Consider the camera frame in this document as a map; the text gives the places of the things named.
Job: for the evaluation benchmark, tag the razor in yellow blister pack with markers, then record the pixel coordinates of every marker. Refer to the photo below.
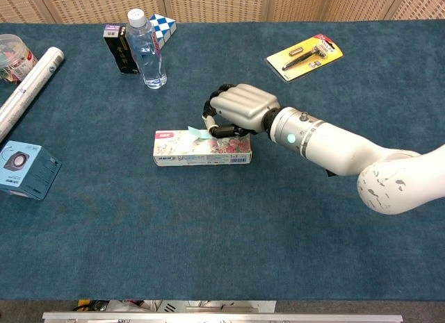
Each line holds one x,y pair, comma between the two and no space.
304,57

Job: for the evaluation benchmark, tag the white rolled paper tube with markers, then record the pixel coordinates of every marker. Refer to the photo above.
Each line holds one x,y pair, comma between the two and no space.
28,87

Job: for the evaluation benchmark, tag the floral rectangular box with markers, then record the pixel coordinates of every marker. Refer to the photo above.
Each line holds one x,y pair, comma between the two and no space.
194,151

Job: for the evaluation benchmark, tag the teal table cloth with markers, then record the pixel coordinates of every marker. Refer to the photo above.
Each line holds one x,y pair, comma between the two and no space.
208,232

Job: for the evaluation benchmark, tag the clear plastic jar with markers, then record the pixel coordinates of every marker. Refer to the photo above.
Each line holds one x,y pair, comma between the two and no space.
14,59

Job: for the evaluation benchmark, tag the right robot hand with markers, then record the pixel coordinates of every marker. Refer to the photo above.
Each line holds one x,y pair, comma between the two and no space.
243,106

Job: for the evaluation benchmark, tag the small teal paper strip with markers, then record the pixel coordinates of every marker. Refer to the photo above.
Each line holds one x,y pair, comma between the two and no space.
199,133

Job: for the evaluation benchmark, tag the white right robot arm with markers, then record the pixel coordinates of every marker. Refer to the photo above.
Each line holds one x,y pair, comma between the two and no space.
347,153

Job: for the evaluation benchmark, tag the blue white checkered box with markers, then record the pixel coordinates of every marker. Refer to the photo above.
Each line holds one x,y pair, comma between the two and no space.
163,26

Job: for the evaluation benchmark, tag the aluminium extrusion rail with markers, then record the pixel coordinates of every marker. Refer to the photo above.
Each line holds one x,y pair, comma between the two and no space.
222,317

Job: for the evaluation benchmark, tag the black and purple box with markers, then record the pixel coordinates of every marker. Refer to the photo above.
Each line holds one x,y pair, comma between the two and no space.
118,48

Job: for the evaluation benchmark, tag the light blue speaker box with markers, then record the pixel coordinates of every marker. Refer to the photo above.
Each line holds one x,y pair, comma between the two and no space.
28,170

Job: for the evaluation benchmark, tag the clear plastic water bottle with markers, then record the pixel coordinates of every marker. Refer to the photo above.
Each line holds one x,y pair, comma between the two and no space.
146,48

